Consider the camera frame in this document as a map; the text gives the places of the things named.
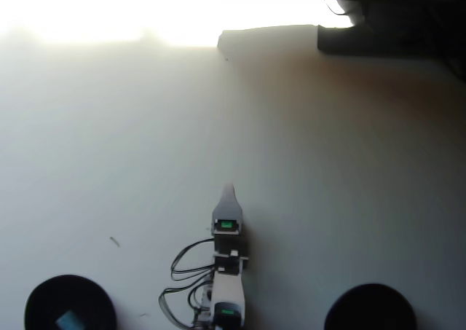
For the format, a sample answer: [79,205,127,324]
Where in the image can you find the white pointed gripper finger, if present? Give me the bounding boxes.
[211,184,245,221]

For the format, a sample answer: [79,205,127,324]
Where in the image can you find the blue cube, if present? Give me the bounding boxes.
[55,309,84,330]

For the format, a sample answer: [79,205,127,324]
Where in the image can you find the black looped servo cable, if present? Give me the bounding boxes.
[170,237,216,282]
[157,277,214,328]

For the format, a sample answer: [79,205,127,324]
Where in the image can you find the black bowl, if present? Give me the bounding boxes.
[323,283,418,330]
[24,274,118,330]

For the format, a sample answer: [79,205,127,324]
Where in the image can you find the gripper body with green light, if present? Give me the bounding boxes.
[210,217,250,255]

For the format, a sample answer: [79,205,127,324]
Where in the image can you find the thin dark hanging cable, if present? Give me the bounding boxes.
[323,0,349,17]

